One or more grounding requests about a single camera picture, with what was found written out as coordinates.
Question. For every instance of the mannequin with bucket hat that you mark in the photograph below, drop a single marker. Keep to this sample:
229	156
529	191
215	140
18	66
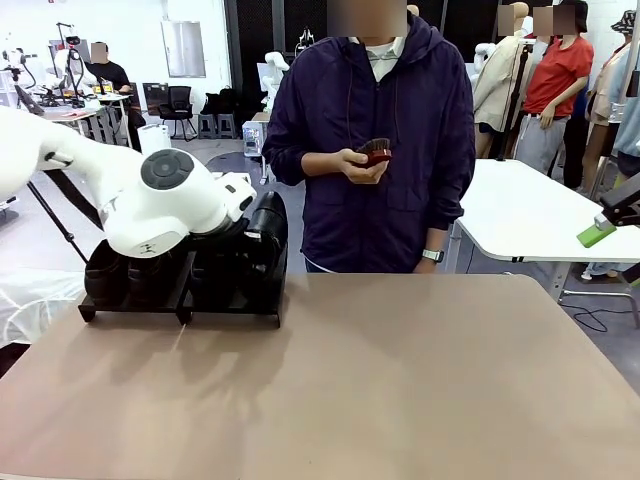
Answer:
612	85

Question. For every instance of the black slip-on loafer shoe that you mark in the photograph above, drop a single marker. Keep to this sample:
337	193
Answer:
102	280
270	220

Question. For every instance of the grey wall panel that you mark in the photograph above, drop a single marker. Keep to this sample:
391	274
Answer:
183	49

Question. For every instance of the white air purifier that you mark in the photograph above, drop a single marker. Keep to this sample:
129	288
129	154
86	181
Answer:
152	137

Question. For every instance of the seated person in black shirt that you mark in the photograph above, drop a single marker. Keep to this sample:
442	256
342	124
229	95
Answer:
107	72

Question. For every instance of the background robot rig on desk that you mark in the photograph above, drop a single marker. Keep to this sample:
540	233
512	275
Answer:
62	57

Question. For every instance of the person in purple jacket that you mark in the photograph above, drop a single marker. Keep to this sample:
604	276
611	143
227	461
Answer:
350	220

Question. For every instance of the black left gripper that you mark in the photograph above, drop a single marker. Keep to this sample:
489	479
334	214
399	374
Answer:
235	237

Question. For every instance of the large white table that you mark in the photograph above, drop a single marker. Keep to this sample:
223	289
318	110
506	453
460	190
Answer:
540	215

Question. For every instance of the person right hand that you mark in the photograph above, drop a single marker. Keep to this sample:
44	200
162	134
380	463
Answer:
362	171

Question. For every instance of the small background work table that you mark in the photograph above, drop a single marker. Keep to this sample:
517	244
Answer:
259	116

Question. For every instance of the long white desk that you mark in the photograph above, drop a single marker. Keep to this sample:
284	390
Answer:
85	116

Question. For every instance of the person left hand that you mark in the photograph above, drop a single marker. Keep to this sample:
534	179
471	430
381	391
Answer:
425	268

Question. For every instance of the black backpack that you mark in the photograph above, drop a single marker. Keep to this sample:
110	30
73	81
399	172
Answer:
220	102

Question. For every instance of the red wooden shoe brush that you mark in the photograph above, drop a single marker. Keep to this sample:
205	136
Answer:
375	150

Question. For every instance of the black camera tripod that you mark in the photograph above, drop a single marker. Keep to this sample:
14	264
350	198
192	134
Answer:
60	227

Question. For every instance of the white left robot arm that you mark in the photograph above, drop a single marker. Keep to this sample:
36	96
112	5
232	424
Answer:
75	155

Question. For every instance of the white desk by seated person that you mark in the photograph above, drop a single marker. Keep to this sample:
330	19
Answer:
115	96

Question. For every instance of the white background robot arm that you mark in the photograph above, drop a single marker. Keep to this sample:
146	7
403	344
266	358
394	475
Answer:
274	60

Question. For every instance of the black flat panel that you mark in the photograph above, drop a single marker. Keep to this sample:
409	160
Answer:
154	97

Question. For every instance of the computer tower with lights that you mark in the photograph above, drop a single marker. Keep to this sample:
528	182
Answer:
252	140

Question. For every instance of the grey plastic stool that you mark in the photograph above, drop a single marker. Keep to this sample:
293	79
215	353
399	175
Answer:
226	125
207	125

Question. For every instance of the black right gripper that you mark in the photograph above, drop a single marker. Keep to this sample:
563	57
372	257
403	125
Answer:
625	200

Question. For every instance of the white wristwatch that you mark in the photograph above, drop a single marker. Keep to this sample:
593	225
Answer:
432	256

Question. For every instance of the person left forearm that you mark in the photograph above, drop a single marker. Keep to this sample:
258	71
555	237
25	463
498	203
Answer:
435	239

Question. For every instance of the mannequin in beige jacket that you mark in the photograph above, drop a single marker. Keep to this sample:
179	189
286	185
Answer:
500	85

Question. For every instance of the white plastic sheet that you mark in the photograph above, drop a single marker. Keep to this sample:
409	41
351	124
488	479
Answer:
30	300

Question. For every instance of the black metal shoe stand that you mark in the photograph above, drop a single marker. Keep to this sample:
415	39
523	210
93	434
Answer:
130	309
230	313

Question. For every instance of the black office chair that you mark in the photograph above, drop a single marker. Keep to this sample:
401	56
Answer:
179	102

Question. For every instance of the person right forearm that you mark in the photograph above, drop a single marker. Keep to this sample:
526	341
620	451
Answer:
320	162

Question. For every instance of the black tripod by mannequins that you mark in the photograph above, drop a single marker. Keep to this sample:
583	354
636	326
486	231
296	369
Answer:
515	100

